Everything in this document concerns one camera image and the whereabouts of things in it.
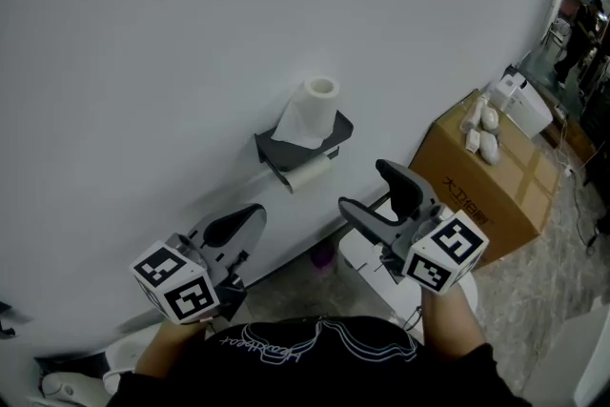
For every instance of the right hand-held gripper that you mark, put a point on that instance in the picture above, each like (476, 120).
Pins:
(443, 252)

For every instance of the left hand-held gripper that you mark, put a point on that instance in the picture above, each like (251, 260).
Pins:
(174, 281)

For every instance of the thin white toilet paper roll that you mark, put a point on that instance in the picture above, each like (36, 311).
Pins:
(307, 174)

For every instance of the dark grey toilet paper holder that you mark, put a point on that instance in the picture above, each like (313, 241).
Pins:
(286, 155)

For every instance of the large white toilet paper roll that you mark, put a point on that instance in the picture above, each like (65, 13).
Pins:
(312, 109)

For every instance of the person's right forearm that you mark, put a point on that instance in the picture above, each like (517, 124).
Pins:
(448, 310)

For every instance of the person's left forearm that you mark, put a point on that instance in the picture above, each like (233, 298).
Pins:
(164, 348)

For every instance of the purple container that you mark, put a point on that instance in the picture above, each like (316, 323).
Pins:
(323, 256)

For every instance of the brown cardboard box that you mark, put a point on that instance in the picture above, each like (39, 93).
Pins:
(486, 200)

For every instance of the small white packet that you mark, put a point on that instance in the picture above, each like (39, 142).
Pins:
(473, 140)

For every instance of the white oval device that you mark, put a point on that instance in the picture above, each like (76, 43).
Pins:
(489, 148)
(489, 119)

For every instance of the person's black printed shirt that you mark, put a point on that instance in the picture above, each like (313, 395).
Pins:
(310, 367)

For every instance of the white appliance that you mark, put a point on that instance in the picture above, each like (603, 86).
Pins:
(522, 107)

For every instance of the white rounded fixture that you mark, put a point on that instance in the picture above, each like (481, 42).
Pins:
(71, 388)

